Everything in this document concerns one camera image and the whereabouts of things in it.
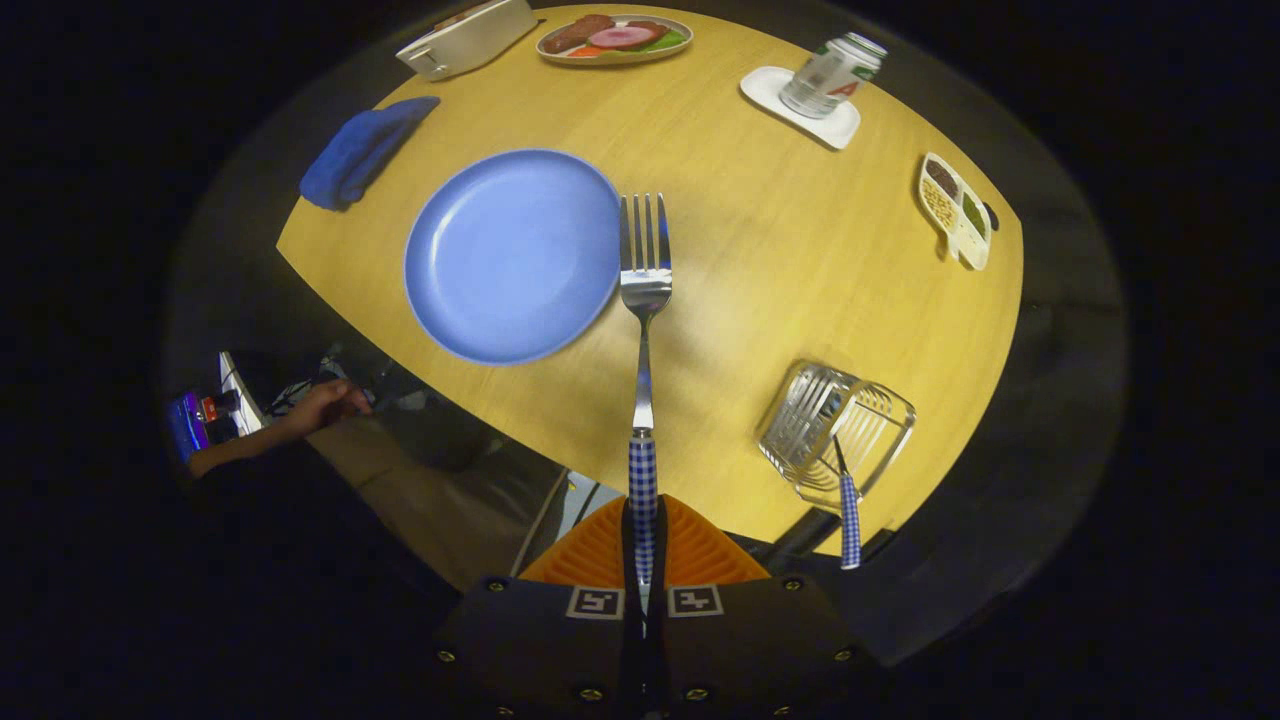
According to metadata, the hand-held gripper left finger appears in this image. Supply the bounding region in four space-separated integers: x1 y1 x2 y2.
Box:
435 495 641 720

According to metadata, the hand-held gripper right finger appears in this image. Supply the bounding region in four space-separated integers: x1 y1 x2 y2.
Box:
655 495 881 720

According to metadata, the spoon with blue checked handle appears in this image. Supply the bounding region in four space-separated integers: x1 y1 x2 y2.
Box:
833 435 863 571

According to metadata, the fork with blue checked handle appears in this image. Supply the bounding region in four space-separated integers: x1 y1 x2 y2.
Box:
619 192 674 611

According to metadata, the black metal table leg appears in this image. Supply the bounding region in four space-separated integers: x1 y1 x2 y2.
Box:
512 468 573 579

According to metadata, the blue round plate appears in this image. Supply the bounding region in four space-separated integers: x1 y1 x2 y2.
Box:
404 149 623 366

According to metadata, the white flat device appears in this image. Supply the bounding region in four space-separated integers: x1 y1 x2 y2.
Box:
218 351 263 436

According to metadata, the purple glowing device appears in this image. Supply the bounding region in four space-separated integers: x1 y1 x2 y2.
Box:
168 392 211 463

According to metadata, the white divided condiment dish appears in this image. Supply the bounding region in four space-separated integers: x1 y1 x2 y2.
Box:
917 152 993 272

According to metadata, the white square coaster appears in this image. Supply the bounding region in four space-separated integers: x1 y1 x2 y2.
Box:
740 66 862 151

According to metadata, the blue folded cloth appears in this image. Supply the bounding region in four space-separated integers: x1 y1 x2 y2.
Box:
299 96 441 212

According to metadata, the white bottle with green cap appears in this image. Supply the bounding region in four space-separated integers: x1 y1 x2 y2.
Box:
779 32 889 120

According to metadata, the grey food plate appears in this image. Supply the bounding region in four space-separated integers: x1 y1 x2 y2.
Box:
537 14 694 66

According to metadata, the white toaster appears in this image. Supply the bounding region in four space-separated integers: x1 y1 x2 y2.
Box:
396 0 539 81

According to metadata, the metal wire cutlery basket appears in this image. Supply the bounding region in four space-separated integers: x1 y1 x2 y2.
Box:
755 360 917 511

